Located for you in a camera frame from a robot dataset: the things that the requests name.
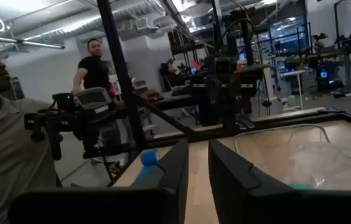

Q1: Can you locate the clear plastic zip bag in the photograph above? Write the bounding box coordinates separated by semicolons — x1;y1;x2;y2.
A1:
283;141;351;191

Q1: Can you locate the overhead LED light bar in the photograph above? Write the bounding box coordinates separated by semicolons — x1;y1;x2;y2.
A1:
0;32;67;50

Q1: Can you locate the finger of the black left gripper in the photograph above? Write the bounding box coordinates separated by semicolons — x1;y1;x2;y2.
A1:
221;90;240;132
199;90;219;126

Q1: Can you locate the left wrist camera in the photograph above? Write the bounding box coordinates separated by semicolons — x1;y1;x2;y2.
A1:
214;57;238;76

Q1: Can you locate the silver ceiling duct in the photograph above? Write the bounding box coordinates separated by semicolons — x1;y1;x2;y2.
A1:
0;0;201;54

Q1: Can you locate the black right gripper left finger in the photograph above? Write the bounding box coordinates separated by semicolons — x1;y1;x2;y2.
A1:
7;139;190;224

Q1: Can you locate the blue block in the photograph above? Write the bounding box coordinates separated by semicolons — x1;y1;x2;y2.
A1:
131;149;166;189

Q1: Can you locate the black robot workstation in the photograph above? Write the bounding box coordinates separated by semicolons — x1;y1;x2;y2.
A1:
283;0;351;94

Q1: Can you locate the black device on stand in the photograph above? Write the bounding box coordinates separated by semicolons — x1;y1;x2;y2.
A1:
24;91;117;161

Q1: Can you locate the teal small block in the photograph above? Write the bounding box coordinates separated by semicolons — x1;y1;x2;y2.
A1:
289;182;316;191

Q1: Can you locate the person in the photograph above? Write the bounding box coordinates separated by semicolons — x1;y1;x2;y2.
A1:
72;37;123;150
161;58;195;91
0;40;60;224

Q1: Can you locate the clear plastic bin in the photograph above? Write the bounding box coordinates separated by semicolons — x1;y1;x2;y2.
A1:
233;123;351;191

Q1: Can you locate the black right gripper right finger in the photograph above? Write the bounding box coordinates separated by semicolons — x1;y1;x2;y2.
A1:
207;139;351;224

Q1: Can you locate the white side table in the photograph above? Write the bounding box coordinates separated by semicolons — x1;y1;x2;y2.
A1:
279;69;307;110

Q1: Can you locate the black aluminium table frame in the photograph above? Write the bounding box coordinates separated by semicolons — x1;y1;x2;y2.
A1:
96;0;351;188

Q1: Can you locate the grey box with label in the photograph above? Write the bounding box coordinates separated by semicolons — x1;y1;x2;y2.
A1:
73;87;116;115

